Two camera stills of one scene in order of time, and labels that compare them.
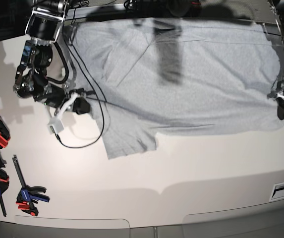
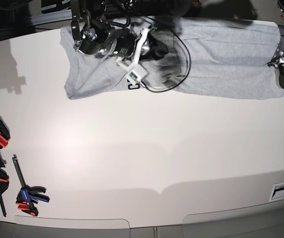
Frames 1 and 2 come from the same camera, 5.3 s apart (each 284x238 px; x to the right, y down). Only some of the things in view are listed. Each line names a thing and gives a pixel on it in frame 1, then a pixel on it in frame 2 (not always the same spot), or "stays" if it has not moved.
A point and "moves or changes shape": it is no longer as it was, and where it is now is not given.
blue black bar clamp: [28, 196] stays
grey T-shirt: [189, 76] moves or changes shape
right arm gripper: [56, 96] to [125, 43]
